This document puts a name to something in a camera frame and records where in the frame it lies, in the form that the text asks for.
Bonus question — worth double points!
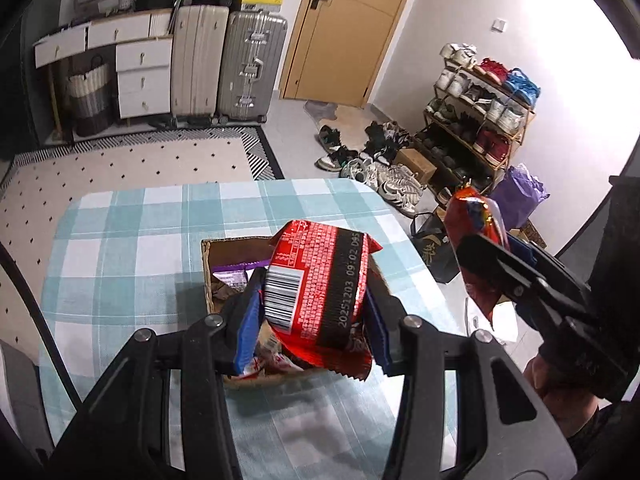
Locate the striped laundry basket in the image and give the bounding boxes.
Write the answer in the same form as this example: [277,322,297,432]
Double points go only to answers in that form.
[66,54,114,138]

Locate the small brown cardboard box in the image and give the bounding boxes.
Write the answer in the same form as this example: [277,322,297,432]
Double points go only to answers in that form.
[394,148,437,185]

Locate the white drawer cabinet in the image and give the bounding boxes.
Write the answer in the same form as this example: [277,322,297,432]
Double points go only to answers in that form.
[34,9,172,119]

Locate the red barcode snack bag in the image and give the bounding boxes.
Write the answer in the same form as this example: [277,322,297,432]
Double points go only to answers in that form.
[262,220,382,380]

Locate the white grey sneakers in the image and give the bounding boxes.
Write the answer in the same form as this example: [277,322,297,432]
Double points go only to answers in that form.
[341,158,423,219]

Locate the checkered teal tablecloth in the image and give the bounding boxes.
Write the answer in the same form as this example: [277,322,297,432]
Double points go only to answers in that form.
[40,179,458,479]

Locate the SF Express cardboard box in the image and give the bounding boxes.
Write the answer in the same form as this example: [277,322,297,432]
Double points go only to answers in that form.
[201,236,373,388]

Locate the black paper bag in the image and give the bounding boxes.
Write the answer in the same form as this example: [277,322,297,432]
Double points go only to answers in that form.
[410,212,459,284]

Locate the purple paper bag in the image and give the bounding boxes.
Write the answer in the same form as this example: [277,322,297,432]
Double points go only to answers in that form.
[489,164,550,231]

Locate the red chocolate pie packet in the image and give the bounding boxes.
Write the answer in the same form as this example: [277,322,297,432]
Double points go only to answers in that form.
[444,185,510,324]

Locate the silver suitcase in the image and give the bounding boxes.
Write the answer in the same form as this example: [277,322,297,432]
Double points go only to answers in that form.
[217,11,288,122]

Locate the beige suitcase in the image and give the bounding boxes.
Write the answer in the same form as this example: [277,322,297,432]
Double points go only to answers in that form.
[170,6,229,117]

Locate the purple snack packet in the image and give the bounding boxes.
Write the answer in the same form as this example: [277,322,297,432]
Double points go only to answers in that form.
[210,260,269,292]

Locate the right hand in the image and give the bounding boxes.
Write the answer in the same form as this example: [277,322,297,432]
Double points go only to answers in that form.
[523,356,599,437]

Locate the wooden shoe rack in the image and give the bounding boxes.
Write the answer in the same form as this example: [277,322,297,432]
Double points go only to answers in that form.
[414,42,541,204]

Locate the dotted beige rug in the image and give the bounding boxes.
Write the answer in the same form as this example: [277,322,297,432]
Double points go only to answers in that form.
[1,133,292,377]

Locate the wooden door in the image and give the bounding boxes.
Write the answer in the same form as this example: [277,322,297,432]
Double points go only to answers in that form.
[280,0,407,107]

